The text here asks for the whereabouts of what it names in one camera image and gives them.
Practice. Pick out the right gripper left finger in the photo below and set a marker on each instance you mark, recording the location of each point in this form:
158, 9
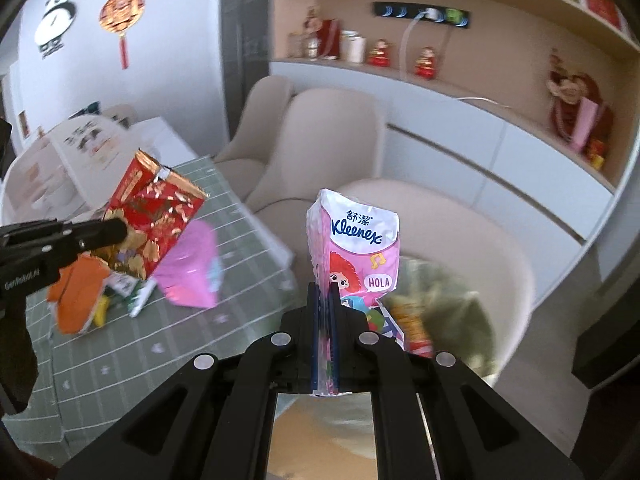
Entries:
315, 303

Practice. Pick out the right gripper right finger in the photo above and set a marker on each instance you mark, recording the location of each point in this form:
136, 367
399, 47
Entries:
343, 324

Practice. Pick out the pink Kleenex tissue pack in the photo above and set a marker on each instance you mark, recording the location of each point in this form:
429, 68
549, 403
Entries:
357, 246

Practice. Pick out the red snack bag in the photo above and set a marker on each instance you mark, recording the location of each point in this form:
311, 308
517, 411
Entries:
156, 204

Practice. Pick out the trash bin with yellow bag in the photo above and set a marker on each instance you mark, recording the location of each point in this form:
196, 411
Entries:
437, 311

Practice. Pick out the orange plastic bag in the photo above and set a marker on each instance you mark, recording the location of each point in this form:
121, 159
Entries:
75, 297

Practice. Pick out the white green carton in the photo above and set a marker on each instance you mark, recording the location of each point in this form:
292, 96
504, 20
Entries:
129, 292

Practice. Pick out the beige chair near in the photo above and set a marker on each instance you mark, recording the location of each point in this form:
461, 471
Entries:
436, 228

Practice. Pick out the beige chair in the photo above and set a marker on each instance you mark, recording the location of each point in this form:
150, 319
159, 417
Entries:
328, 138
436, 228
245, 159

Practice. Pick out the green checkered tablecloth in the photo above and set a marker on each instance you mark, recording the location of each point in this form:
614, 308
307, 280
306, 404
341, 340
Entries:
87, 382

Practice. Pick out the beige chair far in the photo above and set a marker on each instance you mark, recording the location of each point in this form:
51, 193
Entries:
245, 159

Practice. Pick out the beige chair middle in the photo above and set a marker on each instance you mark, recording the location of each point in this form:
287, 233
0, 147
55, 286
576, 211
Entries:
328, 138

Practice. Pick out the red figurine left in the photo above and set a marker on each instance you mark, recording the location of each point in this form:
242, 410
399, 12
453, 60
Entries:
379, 55

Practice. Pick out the red figurine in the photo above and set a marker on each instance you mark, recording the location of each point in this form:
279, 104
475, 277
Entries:
425, 65
379, 55

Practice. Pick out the white mugs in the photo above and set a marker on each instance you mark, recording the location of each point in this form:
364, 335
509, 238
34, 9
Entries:
353, 47

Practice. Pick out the red figurine right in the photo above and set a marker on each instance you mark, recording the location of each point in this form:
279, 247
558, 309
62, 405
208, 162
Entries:
425, 65

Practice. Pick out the white cabinet counter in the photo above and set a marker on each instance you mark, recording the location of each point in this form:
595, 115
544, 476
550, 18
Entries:
546, 199

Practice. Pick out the red chinese knot ornament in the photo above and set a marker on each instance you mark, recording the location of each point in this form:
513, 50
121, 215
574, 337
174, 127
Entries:
117, 17

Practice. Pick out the red doll gift bag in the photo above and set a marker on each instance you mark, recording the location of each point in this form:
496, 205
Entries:
318, 39

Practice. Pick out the black power strip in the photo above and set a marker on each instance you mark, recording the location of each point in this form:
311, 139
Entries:
422, 12

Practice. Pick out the red gift bouquet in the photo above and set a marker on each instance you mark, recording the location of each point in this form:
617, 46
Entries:
579, 115

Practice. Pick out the red framed picture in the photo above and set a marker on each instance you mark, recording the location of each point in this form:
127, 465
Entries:
609, 12

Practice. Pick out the panda wall clock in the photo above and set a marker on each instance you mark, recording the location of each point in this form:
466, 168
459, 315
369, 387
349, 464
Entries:
57, 18

